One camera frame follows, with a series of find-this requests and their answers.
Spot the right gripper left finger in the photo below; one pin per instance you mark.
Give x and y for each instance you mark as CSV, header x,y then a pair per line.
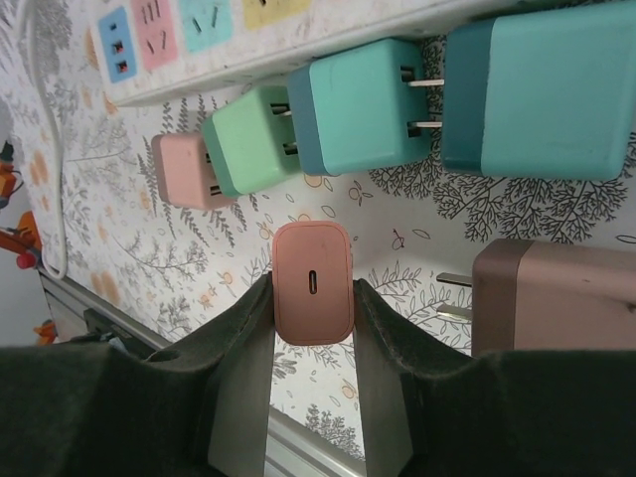
x,y
124,412

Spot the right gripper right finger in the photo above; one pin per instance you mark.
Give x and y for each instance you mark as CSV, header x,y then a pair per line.
x,y
497,417

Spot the brown charger plug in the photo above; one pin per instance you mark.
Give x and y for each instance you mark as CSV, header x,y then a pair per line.
x,y
561,298

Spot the salmon charger plug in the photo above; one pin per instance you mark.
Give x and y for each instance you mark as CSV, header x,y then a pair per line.
x,y
313,258

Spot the pink charger plug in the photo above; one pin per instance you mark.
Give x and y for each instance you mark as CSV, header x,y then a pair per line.
x,y
181,169

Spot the green charger plug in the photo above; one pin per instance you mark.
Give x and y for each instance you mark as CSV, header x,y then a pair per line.
x,y
243,144

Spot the teal charger plug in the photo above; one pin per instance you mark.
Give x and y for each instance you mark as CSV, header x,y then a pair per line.
x,y
546,99
358,109

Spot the white power strip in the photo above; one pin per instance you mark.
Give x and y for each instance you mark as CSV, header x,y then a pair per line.
x,y
298,40

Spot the floral patterned tablecloth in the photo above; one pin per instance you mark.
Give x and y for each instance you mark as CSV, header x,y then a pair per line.
x,y
149,258

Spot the aluminium front rail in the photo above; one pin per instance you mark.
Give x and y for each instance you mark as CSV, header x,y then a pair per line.
x,y
293,459

